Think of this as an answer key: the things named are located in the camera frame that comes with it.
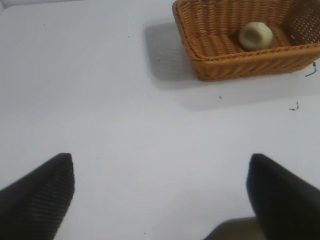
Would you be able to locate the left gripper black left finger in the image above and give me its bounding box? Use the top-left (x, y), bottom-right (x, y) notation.
top-left (0, 152), bottom-right (76, 240)

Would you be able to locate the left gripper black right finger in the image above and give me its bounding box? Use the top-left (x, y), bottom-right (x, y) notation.
top-left (245, 153), bottom-right (320, 240)

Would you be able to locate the brown wicker basket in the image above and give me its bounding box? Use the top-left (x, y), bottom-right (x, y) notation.
top-left (171, 0), bottom-right (320, 82)

